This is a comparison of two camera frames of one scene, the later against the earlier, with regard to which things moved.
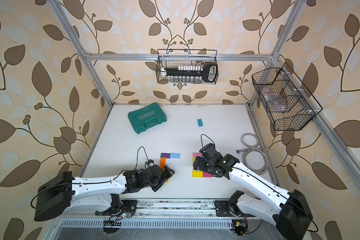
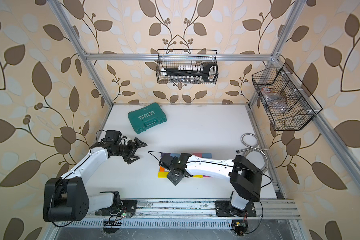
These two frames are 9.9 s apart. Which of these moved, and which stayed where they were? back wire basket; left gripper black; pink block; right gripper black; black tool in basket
Moved: left gripper black; right gripper black
Stayed: pink block; back wire basket; black tool in basket
